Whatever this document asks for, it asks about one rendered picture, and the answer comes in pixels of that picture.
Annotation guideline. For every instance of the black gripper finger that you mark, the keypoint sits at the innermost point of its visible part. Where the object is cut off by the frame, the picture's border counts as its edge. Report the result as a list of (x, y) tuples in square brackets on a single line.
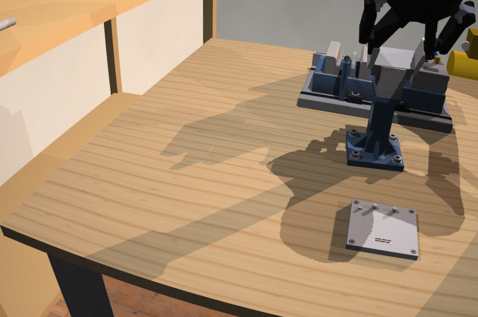
[(376, 35), (448, 36)]

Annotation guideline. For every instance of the dark grey metal block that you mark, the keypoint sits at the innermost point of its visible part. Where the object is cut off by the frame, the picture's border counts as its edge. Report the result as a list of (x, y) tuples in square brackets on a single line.
[(396, 58)]

